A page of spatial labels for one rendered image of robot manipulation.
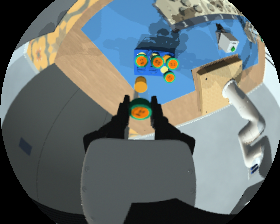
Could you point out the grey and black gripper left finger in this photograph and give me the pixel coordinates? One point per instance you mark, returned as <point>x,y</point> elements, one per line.
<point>114,128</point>

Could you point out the white blank tube rack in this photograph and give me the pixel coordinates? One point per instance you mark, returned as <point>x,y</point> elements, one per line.
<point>249,34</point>

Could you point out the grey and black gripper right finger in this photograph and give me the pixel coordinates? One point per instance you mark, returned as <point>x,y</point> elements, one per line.
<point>163,128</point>

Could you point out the blue bench mat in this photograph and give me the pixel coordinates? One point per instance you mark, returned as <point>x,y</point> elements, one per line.
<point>123,25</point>

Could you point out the blue tube rack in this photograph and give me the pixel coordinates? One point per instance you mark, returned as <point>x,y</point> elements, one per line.
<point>150,70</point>

